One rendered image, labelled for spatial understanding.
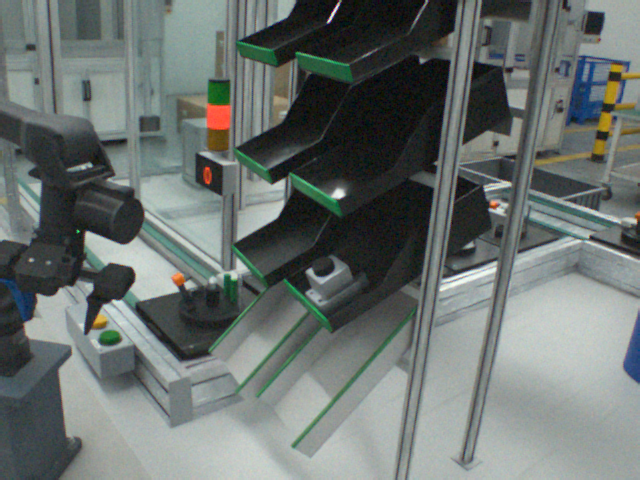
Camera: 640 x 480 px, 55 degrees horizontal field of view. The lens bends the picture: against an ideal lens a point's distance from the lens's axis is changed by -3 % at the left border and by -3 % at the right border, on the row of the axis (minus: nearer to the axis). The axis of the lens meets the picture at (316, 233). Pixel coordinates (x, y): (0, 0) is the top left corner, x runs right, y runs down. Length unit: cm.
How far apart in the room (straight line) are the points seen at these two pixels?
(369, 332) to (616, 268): 116
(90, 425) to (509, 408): 80
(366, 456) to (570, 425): 42
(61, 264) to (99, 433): 50
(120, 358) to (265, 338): 31
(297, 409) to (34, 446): 40
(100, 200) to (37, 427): 42
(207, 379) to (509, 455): 56
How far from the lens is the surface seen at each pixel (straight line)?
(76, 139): 77
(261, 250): 102
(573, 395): 143
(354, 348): 97
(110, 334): 126
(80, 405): 127
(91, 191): 77
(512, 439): 125
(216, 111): 138
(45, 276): 77
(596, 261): 202
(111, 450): 116
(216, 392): 120
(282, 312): 108
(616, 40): 1248
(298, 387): 100
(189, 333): 125
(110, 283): 81
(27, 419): 102
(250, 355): 108
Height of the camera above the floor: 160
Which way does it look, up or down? 21 degrees down
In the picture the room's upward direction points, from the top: 4 degrees clockwise
